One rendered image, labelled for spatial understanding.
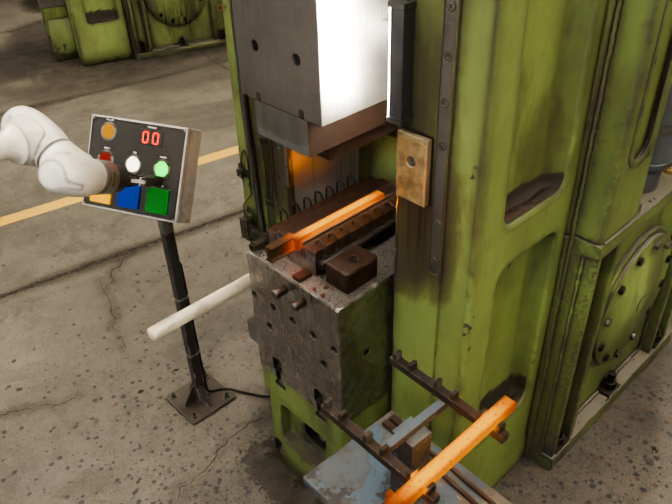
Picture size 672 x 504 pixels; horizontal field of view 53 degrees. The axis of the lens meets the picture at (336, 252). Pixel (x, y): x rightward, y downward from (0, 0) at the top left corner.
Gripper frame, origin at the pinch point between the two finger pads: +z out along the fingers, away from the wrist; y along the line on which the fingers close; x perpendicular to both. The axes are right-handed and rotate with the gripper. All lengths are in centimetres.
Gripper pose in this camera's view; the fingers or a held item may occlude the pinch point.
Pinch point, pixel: (153, 180)
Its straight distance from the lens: 203.9
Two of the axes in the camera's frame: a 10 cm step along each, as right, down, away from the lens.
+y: 9.3, 1.9, -3.1
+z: 3.3, -0.6, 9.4
